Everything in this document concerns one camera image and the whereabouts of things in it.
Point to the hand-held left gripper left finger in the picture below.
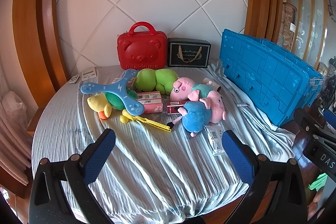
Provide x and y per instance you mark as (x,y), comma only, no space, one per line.
(99,155)

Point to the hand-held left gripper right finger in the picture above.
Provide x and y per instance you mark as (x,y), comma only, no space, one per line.
(237,158)

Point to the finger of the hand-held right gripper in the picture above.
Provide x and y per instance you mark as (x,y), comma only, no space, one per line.
(305,123)
(330,119)

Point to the white barcode packet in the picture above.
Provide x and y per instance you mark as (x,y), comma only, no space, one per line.
(216,140)

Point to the yellow and green duck plush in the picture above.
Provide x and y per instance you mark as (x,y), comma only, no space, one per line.
(98,104)

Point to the yellow plastic clip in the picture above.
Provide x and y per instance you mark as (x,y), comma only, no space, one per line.
(141,121)

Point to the pink pig plush blue clothes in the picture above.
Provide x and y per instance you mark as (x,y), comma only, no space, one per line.
(197,115)

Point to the blue plastic crate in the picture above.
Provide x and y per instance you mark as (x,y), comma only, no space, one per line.
(262,77)

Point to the blue boomerang toy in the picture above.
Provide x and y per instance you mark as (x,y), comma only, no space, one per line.
(115,88)

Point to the pink box with white label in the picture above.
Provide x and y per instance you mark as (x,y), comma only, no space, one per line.
(152,104)

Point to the cardboard tube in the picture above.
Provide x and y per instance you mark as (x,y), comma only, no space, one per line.
(214,85)

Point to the dark red box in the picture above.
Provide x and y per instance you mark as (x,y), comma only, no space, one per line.
(174,108)

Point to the pink pig plush teal clothes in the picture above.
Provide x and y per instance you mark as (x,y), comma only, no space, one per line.
(183,88)

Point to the green plush toy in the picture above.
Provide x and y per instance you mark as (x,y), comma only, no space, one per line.
(155,79)

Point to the green cloth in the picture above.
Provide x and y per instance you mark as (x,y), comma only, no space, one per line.
(317,182)

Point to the dark plant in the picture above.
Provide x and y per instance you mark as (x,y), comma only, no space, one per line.
(328,82)

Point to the small white remote control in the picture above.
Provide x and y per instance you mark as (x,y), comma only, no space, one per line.
(74,79)

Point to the wooden chair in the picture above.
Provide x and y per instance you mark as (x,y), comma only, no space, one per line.
(13,150)

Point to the clear plastic bag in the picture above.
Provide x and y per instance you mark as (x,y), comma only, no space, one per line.
(14,106)

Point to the glass partition with wooden slats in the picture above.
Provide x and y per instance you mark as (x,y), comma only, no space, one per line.
(307,16)

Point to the red bear suitcase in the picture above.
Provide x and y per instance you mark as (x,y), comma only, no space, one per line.
(141,52)

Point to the black gift box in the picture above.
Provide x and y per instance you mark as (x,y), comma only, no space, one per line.
(187,53)

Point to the patterned wall hanging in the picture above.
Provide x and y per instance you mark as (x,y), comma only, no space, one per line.
(287,27)

